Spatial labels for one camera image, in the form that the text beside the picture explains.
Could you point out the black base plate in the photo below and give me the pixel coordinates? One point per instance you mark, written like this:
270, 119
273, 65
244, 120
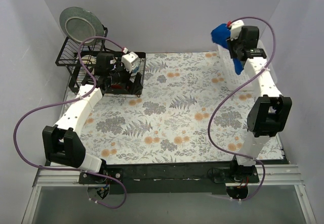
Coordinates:
188, 177

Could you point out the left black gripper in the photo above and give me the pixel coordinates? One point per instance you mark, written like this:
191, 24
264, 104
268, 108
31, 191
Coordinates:
129, 78

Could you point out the aluminium frame rail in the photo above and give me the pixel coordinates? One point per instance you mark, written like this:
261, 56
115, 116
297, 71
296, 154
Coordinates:
275, 175

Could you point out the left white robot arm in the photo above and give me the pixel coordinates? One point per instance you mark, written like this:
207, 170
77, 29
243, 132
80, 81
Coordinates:
62, 143

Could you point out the blue printed t shirt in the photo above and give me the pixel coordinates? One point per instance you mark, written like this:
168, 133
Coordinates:
219, 36

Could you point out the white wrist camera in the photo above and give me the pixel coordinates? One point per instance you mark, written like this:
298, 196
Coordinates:
235, 28
130, 60

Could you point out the grey green plate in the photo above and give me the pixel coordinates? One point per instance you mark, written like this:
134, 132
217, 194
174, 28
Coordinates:
79, 24

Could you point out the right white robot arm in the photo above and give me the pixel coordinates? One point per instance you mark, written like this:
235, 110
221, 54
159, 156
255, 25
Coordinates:
270, 111

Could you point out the floral table mat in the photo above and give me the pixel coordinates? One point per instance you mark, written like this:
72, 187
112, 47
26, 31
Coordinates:
176, 119

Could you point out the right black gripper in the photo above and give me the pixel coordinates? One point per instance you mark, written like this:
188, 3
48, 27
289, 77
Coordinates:
233, 49

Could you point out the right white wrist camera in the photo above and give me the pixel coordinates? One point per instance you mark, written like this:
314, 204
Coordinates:
235, 28

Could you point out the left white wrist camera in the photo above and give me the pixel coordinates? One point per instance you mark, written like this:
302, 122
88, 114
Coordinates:
130, 60

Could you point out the cream mug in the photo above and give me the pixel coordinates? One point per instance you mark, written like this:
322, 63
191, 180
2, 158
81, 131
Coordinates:
90, 62

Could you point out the black wire dish rack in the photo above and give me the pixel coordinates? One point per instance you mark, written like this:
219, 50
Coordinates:
68, 58

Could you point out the white blue patterned bowl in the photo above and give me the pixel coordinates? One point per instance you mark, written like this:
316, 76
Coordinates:
135, 70

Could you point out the white plastic basket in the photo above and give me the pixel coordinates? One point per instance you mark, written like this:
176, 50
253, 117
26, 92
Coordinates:
232, 79

